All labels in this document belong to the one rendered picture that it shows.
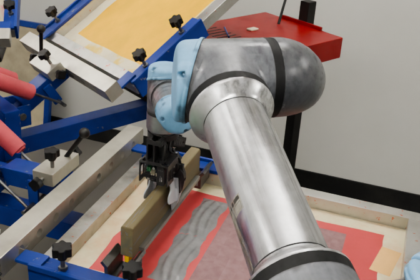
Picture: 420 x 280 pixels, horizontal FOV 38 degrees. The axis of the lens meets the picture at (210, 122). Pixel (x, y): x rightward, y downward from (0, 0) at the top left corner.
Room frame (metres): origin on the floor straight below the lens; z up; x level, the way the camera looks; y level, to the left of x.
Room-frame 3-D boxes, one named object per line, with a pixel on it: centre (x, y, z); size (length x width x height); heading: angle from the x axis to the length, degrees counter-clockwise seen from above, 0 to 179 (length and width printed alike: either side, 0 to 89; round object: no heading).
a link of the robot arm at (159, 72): (1.24, 0.10, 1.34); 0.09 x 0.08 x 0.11; 15
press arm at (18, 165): (1.38, 0.43, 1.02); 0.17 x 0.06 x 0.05; 72
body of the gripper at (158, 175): (1.24, 0.11, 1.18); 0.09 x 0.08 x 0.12; 162
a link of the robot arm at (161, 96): (1.15, 0.06, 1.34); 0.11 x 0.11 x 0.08; 15
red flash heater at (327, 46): (2.48, -0.15, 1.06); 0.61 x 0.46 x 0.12; 132
